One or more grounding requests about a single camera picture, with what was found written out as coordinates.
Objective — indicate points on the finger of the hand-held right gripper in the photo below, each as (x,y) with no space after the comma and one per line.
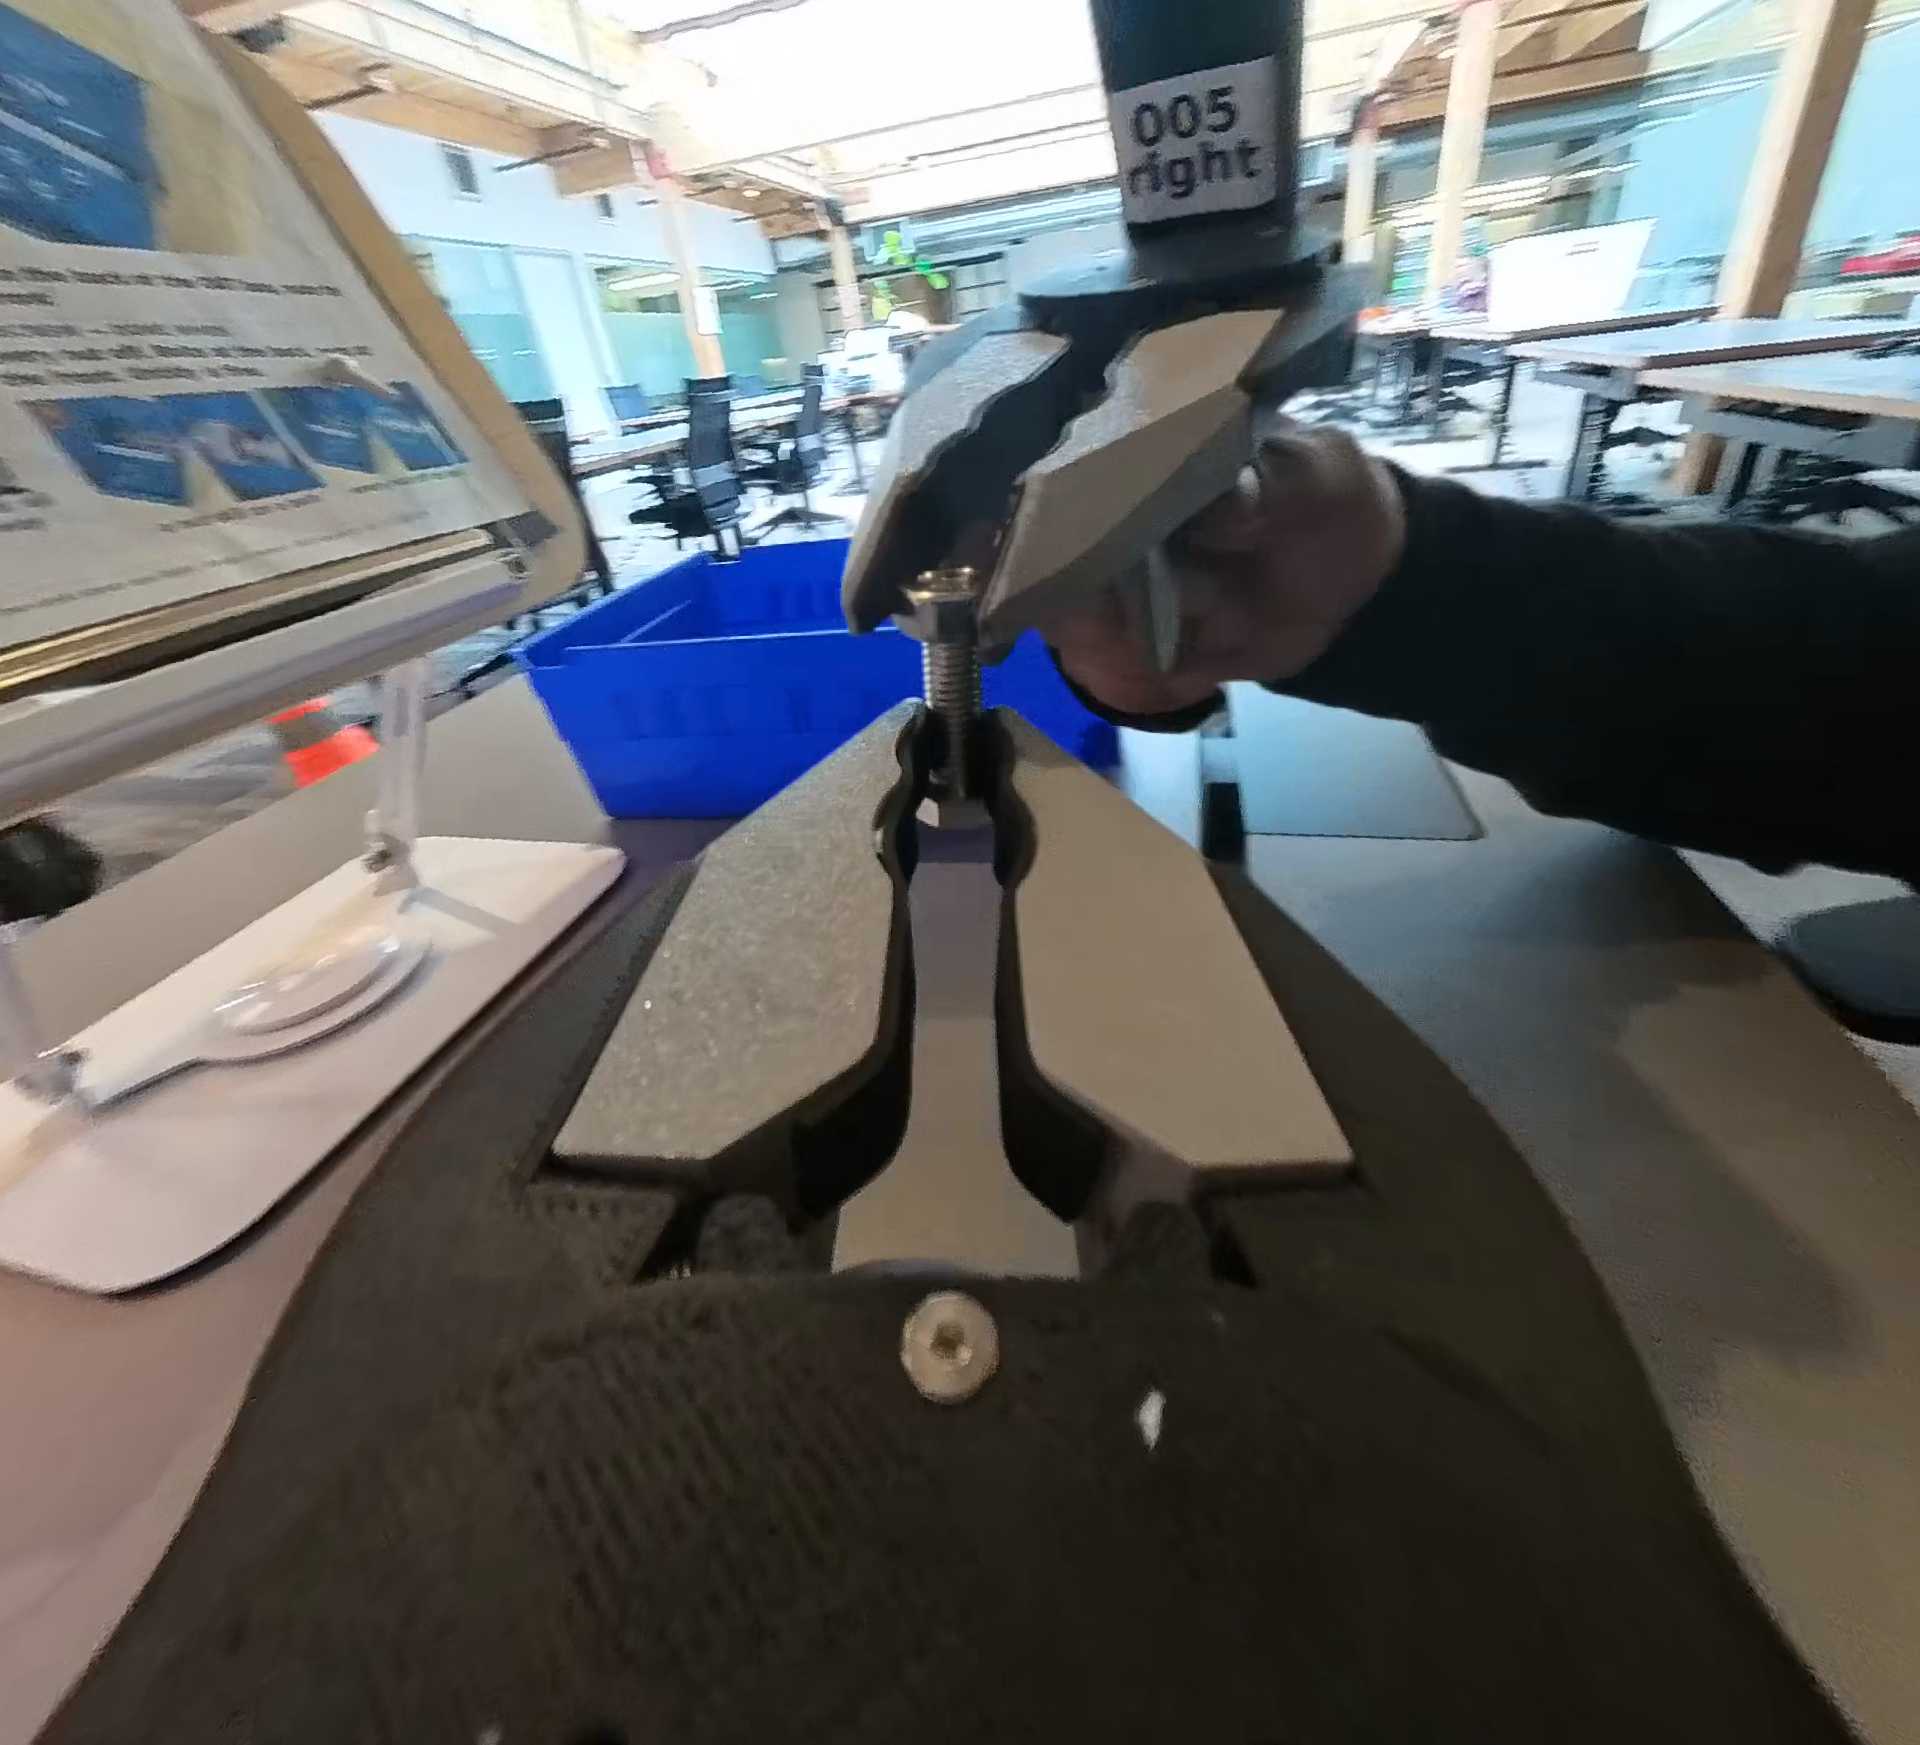
(1184,410)
(939,424)

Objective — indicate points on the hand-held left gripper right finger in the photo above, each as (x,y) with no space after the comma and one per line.
(1171,1012)

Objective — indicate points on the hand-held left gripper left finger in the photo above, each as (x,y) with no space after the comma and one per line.
(734,1012)

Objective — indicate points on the steel hex nut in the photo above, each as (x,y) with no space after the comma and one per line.
(939,594)

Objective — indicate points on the steel hex bolt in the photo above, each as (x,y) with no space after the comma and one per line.
(955,696)

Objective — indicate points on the person's right forearm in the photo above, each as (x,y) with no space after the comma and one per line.
(1620,666)

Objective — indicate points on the person's right hand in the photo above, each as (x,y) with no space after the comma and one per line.
(1290,561)

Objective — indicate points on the black mesh office chair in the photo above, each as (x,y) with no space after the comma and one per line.
(712,454)
(803,441)

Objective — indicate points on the green hanging decoration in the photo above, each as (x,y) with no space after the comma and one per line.
(900,252)

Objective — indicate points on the blue plastic bin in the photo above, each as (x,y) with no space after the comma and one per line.
(705,725)

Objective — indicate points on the white instruction stand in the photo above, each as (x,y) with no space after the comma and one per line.
(498,441)

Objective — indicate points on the orange traffic cone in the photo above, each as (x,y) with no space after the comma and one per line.
(323,755)

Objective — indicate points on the white tabletop stand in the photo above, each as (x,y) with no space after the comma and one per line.
(224,1176)

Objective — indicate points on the wooden desk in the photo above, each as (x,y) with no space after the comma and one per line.
(1770,380)

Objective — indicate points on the printed instruction sheet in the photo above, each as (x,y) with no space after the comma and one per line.
(151,274)

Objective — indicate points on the wooden support post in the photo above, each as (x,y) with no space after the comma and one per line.
(1814,125)

